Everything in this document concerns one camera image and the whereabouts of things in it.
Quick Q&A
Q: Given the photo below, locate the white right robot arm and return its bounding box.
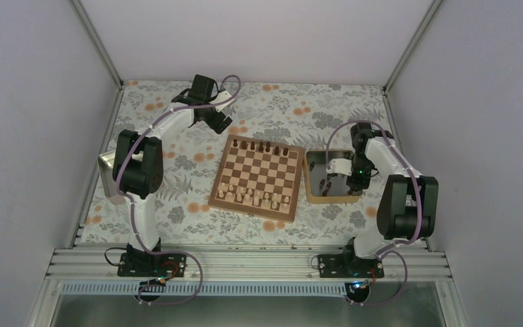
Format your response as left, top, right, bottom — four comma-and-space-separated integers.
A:
341, 121, 438, 277

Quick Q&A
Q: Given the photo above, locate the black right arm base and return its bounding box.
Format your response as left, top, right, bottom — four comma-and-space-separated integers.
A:
317, 253, 385, 279

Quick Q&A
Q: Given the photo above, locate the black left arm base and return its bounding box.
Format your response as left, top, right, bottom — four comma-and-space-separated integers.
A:
117, 252, 187, 278

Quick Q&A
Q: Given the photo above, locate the metal tin under left arm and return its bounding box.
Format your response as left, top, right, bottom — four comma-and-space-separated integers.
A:
97, 151, 163, 205

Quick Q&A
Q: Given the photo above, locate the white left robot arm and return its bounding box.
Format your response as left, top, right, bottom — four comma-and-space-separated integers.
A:
112, 74, 240, 276

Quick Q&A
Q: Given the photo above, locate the yellow metal tin box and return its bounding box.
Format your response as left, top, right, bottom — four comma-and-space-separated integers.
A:
303, 150, 363, 204

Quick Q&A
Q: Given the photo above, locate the wooden chessboard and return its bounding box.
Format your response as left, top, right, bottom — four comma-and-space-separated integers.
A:
208, 135, 306, 223

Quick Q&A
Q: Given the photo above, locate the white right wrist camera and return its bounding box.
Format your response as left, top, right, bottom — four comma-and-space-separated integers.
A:
326, 158, 353, 176

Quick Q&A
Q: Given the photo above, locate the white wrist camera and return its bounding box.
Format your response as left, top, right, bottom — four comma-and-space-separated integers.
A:
326, 158, 353, 176
211, 90, 235, 112

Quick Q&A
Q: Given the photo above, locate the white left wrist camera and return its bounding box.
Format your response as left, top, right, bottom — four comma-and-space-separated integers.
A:
211, 90, 235, 112

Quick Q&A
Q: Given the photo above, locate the aluminium rail frame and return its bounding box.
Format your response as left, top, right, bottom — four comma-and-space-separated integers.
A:
46, 246, 453, 282

